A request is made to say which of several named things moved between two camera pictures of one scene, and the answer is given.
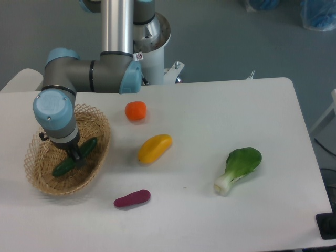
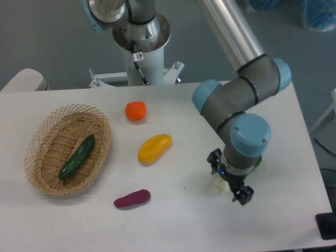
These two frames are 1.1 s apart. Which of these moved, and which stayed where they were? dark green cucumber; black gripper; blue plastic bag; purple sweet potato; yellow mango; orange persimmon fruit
Moved: black gripper; dark green cucumber
Stayed: purple sweet potato; yellow mango; blue plastic bag; orange persimmon fruit
